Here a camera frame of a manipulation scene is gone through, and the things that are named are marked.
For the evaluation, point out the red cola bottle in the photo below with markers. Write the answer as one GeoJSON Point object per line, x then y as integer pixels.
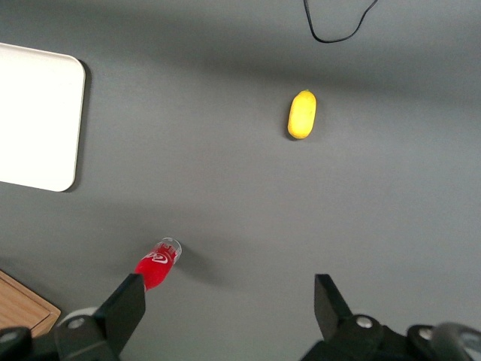
{"type": "Point", "coordinates": [156, 267]}

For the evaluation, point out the wooden board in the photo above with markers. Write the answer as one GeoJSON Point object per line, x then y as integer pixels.
{"type": "Point", "coordinates": [24, 306]}

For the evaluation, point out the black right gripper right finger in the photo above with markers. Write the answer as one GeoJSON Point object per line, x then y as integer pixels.
{"type": "Point", "coordinates": [334, 312]}

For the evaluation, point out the yellow lemon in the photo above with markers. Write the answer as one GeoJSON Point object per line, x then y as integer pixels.
{"type": "Point", "coordinates": [302, 114]}

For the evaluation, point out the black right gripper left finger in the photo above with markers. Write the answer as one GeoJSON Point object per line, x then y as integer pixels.
{"type": "Point", "coordinates": [122, 308]}

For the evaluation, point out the white rounded tray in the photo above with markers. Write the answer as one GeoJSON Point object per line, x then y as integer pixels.
{"type": "Point", "coordinates": [37, 116]}

